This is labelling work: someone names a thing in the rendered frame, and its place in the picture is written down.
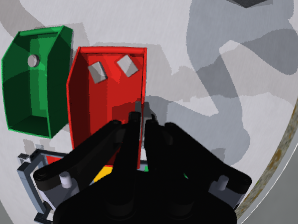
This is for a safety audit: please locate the grey metal shelf rack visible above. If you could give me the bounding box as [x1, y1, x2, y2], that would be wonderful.
[16, 149, 148, 224]

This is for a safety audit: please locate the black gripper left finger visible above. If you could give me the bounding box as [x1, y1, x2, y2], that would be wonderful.
[33, 101, 142, 216]

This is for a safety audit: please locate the red bin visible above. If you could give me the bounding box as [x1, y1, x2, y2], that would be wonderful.
[66, 46, 147, 169]

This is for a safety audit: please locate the grey disc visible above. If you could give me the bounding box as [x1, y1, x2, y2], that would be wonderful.
[28, 54, 39, 67]

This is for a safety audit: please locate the green bin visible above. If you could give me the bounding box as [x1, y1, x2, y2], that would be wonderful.
[1, 25, 73, 139]

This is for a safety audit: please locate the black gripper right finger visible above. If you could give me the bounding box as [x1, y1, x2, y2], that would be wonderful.
[142, 102, 252, 216]

